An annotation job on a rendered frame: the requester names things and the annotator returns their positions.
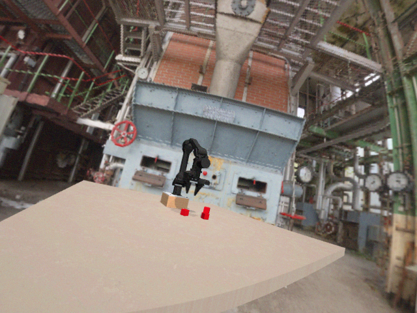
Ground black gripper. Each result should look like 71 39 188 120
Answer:
179 167 210 196

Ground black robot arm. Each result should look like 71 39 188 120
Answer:
172 138 210 196

